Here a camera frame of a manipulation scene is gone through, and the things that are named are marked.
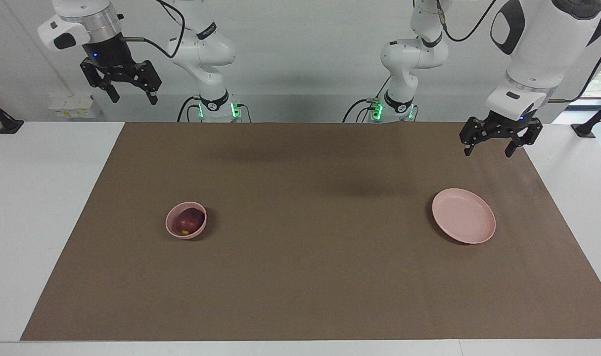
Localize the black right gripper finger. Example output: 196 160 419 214
80 58 121 104
131 60 163 106

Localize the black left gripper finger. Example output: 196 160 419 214
459 117 500 157
504 121 544 158

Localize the dark red apple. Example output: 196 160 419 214
176 208 205 236

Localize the pink plate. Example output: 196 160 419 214
432 188 497 245

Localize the pink bowl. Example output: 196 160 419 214
165 201 208 241

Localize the white box on table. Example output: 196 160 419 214
49 94 102 119

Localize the black stand with foot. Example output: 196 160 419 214
571 96 601 138
0 95 25 135

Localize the brown table mat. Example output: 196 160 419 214
21 122 601 342

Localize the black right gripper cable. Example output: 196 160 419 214
120 0 186 60

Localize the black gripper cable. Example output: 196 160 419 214
436 0 601 104
120 0 186 60

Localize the black right base cable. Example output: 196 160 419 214
178 95 202 123

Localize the black base cable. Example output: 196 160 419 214
342 77 395 123
178 95 202 123

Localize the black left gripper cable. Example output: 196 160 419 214
436 0 601 104

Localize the thin white wall conduit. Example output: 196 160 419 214
3 0 78 97

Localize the black left base cable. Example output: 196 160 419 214
342 77 395 123

